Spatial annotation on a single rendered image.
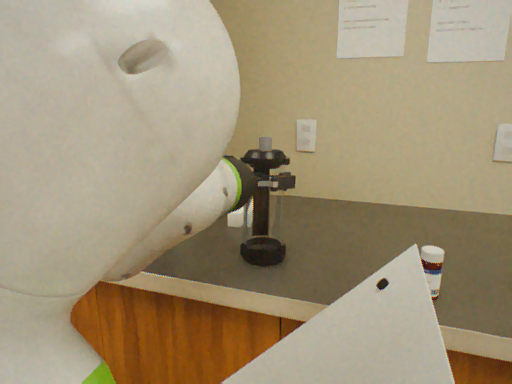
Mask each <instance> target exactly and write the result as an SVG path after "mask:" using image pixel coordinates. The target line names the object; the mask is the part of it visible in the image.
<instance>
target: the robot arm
mask: <svg viewBox="0 0 512 384"><path fill-rule="evenodd" d="M239 107H240V75H239V70H238V65H237V61H236V55H235V52H234V48H233V44H232V42H231V40H230V37H229V33H228V32H227V30H226V29H225V25H224V23H223V22H222V21H221V18H220V16H219V15H218V14H217V11H216V10H215V8H214V7H213V5H212V3H210V0H0V384H117V383H116V382H115V380H114V379H113V375H112V372H111V371H110V369H109V366H108V365H107V364H106V363H105V360H103V359H102V358H101V356H100V355H99V354H98V353H97V352H96V351H95V350H94V349H93V347H92V346H91V345H89V343H88V342H87V341H86V340H85V338H84V337H82V336H81V334H80V333H79V332H78V330H77V329H75V328H74V326H73V325H72V323H71V321H70V314H71V311H72V309H73V306H74V305H75V304H76V303H77V302H78V301H79V300H80V299H81V298H82V297H83V296H84V295H85V294H86V293H87V292H88V291H89V290H90V289H91V288H92V287H94V286H95V284H97V283H98V282H99V280H104V281H111V282H113V281H121V280H127V279H130V278H131V277H134V276H136V275H137V274H138V273H141V271H142V270H143V269H145V268H146V267H147V266H148V265H149V264H151V263H152V262H153V261H154V260H156V259H157V257H160V256H161V254H163V253H164V252H166V251H167V250H168V249H171V248H172V247H173V246H175V245H177V244H179V243H180V242H183V241H184V240H185V239H187V238H190V237H192V236H193V235H195V234H197V233H199V232H200V231H202V230H205V229H207V228H208V227H209V226H212V224H213V223H214V222H216V220H217V219H222V218H223V215H225V214H230V213H232V212H234V211H236V210H240V208H242V207H243V206H244V205H245V204H246V203H247V202H248V200H249V198H251V197H252V194H253V193H254V192H256V191H264V189H265V188H268V190H270V191H272V192H276V191H278V190H284V191H287V189H294V188H295V183H296V176H295V175H291V172H285V173H279V175H265V174H264V173H255V172H253V171H252V170H251V169H250V167H249V166H247V165H246V164H244V162H241V161H240V160H239V159H237V158H234V156H232V155H231V156H228V154H227V153H226V150H227V149H228V145H229V143H230V142H231V139H232V135H233V133H234V130H235V127H236V122H237V118H238V113H239ZM257 176H258V177H257Z"/></svg>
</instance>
